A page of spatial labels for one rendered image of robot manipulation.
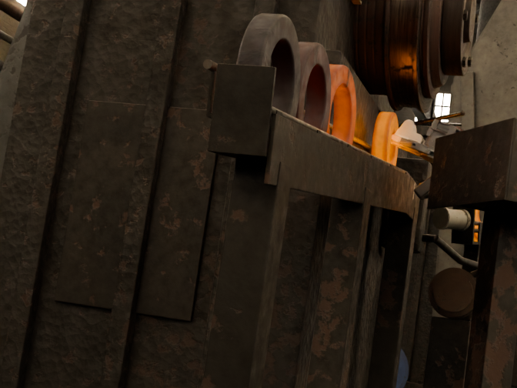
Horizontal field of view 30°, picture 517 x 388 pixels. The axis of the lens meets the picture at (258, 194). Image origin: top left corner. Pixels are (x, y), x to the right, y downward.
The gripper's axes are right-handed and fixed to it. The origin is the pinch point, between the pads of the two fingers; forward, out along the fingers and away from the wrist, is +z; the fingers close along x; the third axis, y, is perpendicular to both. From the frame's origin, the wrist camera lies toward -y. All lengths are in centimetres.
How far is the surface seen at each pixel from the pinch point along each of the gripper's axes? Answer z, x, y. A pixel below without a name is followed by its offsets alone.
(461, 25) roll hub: -3.5, -7.0, 31.1
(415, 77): 1.1, -6.0, 16.3
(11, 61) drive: 129, -45, -13
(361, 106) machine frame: 7.3, 3.7, 4.0
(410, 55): 3.5, -2.9, 19.7
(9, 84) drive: 126, -45, -20
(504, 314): -39, 30, -26
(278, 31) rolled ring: -4, 94, -6
